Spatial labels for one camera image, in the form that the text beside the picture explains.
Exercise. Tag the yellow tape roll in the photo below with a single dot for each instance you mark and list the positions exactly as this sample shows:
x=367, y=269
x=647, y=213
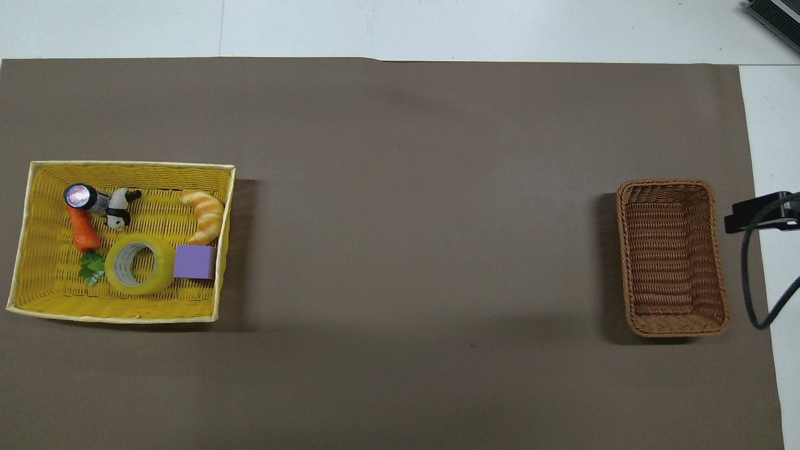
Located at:
x=161, y=275

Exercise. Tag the brown wicker basket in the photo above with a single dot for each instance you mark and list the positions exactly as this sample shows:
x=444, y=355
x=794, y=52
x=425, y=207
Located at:
x=670, y=262

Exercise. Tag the yellow woven basket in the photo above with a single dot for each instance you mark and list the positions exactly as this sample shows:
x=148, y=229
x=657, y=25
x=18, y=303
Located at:
x=50, y=294

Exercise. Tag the toy croissant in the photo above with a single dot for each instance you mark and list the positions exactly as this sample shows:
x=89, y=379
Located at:
x=208, y=215

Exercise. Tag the purple foam block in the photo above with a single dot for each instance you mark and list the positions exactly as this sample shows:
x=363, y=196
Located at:
x=194, y=261

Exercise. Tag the panda toy figure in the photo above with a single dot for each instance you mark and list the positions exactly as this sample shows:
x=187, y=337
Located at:
x=117, y=209

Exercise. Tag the small black flashlight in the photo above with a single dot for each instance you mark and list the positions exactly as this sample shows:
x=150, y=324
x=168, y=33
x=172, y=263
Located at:
x=85, y=198

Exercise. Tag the toy carrot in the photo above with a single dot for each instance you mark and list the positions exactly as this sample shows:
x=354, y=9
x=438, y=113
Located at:
x=83, y=232

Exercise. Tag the black stand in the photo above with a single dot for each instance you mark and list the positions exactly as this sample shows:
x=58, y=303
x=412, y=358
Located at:
x=775, y=15

